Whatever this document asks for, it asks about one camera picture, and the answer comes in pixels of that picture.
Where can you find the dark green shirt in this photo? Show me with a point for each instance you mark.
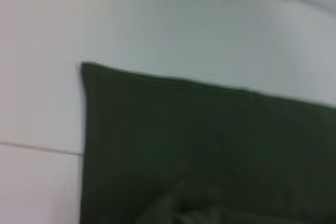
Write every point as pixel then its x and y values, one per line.
pixel 197 142

